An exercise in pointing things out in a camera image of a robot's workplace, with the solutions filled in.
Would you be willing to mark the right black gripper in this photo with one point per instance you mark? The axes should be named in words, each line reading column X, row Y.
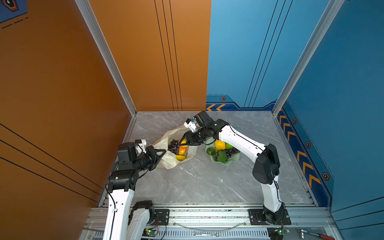
column 190, row 140

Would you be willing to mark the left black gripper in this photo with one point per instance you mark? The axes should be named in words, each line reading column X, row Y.
column 151, row 152

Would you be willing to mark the cream plastic bag orange print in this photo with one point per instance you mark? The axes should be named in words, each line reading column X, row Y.
column 169, row 160

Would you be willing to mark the dark purple grape bunch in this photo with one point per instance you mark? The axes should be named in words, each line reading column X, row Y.
column 173, row 147

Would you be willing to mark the yellow lemon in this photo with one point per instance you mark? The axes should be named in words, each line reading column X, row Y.
column 220, row 145

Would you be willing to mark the yellow banana bunch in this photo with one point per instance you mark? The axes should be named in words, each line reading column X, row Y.
column 180, row 157

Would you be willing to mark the red orange mango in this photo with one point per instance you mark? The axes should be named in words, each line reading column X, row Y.
column 182, row 150

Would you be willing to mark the green avocado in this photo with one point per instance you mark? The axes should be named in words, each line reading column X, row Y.
column 211, row 151

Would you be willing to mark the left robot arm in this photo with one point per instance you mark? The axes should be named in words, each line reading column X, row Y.
column 124, row 220

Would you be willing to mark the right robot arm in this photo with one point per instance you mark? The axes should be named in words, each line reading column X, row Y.
column 266, row 161

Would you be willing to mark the light green fruit plate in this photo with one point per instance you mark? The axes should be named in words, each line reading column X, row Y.
column 211, row 143

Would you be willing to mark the green circuit board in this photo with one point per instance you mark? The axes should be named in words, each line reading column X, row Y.
column 151, row 233

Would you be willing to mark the silver wrench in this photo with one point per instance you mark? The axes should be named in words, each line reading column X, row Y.
column 195, row 234

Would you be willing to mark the small right circuit board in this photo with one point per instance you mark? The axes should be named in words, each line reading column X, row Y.
column 278, row 234

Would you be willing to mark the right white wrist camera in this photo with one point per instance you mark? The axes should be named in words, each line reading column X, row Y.
column 191, row 125

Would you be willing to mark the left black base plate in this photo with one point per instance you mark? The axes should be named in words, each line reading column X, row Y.
column 159, row 217

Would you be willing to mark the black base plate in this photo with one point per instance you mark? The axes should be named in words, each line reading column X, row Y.
column 159, row 217
column 266, row 217

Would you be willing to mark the aluminium rail frame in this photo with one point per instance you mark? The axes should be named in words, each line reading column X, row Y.
column 231, row 221

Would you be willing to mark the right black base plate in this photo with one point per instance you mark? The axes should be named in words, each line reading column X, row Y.
column 266, row 217

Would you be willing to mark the red handled tool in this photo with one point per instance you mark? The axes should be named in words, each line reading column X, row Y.
column 302, row 233

